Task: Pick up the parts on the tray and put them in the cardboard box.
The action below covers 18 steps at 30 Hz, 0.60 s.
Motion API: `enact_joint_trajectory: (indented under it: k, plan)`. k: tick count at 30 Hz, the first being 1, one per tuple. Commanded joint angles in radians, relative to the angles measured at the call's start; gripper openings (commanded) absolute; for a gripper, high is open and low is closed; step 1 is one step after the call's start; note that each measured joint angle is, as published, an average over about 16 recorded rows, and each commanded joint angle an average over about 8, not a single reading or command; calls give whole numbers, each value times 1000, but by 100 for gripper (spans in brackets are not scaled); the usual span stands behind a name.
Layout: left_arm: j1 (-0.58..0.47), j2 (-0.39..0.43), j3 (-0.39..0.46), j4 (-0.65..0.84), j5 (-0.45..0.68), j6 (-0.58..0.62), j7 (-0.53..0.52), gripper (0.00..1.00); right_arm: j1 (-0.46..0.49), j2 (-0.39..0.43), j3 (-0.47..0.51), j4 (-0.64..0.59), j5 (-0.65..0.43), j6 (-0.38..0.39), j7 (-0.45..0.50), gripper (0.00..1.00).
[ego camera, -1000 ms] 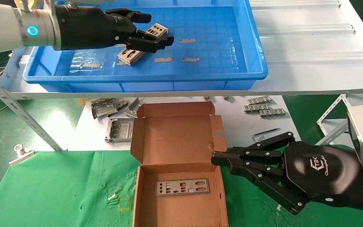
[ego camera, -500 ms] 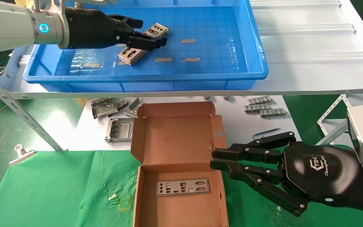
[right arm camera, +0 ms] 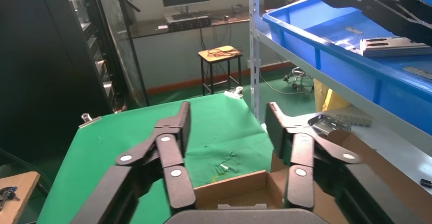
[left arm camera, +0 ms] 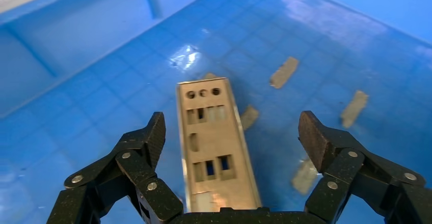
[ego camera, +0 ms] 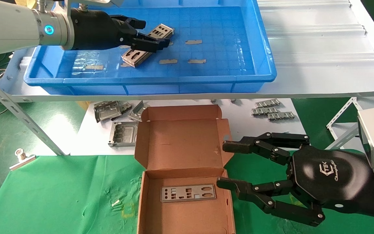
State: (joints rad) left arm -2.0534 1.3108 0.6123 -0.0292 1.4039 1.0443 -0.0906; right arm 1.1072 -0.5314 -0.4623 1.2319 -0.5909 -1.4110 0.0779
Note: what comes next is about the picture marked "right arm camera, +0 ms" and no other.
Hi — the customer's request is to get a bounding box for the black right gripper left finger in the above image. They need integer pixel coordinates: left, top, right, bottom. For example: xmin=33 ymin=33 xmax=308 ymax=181
xmin=70 ymin=101 xmax=197 ymax=224

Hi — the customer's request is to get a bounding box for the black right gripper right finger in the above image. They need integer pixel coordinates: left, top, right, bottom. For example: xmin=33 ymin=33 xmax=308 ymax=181
xmin=264 ymin=101 xmax=426 ymax=224

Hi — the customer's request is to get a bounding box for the silver metal I/O shield plate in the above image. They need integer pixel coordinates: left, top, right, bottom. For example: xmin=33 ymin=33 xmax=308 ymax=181
xmin=360 ymin=43 xmax=432 ymax=59
xmin=359 ymin=36 xmax=432 ymax=49

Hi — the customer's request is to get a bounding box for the brown cardboard box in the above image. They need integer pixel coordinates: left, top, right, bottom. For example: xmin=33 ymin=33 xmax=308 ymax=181
xmin=194 ymin=129 xmax=432 ymax=224

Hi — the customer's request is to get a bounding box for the blue plastic tray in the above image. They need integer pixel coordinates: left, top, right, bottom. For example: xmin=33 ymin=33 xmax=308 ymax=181
xmin=262 ymin=0 xmax=432 ymax=137

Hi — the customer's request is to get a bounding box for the perforated grey metal strip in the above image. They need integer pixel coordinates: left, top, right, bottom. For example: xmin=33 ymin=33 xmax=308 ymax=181
xmin=308 ymin=114 xmax=353 ymax=136
xmin=336 ymin=114 xmax=373 ymax=128

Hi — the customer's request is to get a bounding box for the yellow plastic bag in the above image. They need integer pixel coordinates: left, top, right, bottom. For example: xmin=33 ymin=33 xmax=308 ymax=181
xmin=313 ymin=79 xmax=352 ymax=113

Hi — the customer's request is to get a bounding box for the black swivel chair base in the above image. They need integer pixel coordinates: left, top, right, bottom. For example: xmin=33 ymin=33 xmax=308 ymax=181
xmin=283 ymin=66 xmax=314 ymax=92

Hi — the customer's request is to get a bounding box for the silver binder clip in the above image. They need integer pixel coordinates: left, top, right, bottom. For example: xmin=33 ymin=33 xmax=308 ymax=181
xmin=79 ymin=113 xmax=102 ymax=129
xmin=223 ymin=86 xmax=245 ymax=100

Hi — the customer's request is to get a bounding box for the black stool with wooden seat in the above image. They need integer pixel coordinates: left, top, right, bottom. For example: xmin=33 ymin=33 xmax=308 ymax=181
xmin=198 ymin=45 xmax=244 ymax=97

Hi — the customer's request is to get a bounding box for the black case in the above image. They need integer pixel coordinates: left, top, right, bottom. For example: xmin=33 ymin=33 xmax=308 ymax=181
xmin=263 ymin=0 xmax=287 ymax=11

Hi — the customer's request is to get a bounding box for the black metal pole stand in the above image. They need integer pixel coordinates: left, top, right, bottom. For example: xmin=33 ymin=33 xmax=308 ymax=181
xmin=114 ymin=0 xmax=150 ymax=107

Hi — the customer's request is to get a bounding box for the dark brown desk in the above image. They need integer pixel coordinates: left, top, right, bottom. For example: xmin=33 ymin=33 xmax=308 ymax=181
xmin=129 ymin=8 xmax=252 ymax=40

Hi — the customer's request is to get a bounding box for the light wooden board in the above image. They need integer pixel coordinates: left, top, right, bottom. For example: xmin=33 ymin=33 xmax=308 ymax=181
xmin=0 ymin=171 xmax=41 ymax=224

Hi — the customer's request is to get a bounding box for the bunch of keys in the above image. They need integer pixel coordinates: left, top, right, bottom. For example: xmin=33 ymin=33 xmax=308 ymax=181
xmin=0 ymin=186 xmax=20 ymax=212

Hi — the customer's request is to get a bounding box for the black server rack cabinet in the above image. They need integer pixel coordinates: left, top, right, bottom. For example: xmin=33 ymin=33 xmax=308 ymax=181
xmin=0 ymin=0 xmax=129 ymax=169

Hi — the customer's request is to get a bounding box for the grey floor cable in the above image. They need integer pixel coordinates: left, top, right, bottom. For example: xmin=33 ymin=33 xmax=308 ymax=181
xmin=259 ymin=73 xmax=296 ymax=96

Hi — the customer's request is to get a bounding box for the coiled dark cable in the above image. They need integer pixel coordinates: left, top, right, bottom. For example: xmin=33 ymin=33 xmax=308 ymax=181
xmin=206 ymin=47 xmax=243 ymax=58

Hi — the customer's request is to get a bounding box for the grey slotted angle shelf post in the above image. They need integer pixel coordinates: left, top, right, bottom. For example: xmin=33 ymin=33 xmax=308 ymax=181
xmin=249 ymin=0 xmax=262 ymax=122

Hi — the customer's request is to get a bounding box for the thick black cable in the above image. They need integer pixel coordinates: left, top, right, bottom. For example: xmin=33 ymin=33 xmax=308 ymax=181
xmin=0 ymin=147 xmax=53 ymax=190

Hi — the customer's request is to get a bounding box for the black rack switch device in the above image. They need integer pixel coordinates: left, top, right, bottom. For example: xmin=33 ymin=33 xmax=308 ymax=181
xmin=167 ymin=15 xmax=212 ymax=32

